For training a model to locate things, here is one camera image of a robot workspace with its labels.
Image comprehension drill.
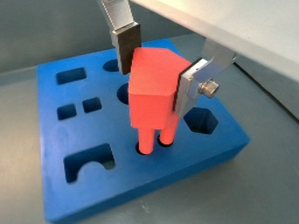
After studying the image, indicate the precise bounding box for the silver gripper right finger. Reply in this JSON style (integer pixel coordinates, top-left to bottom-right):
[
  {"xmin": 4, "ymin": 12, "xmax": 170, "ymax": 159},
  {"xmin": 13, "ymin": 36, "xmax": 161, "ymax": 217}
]
[{"xmin": 173, "ymin": 38, "xmax": 238, "ymax": 117}]

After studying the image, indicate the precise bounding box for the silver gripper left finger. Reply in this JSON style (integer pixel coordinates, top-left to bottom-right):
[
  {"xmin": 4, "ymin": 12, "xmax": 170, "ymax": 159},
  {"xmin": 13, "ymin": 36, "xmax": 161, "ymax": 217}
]
[{"xmin": 97, "ymin": 0, "xmax": 141, "ymax": 74}]

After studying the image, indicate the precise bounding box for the red three prong block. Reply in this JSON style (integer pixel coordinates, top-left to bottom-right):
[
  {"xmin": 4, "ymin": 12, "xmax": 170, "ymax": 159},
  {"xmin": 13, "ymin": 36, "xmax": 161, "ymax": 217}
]
[{"xmin": 128, "ymin": 47, "xmax": 190, "ymax": 154}]

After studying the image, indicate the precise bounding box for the blue foam shape board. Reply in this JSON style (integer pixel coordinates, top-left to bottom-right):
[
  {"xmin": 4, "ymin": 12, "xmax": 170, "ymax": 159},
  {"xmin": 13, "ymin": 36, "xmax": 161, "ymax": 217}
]
[{"xmin": 34, "ymin": 38, "xmax": 250, "ymax": 224}]

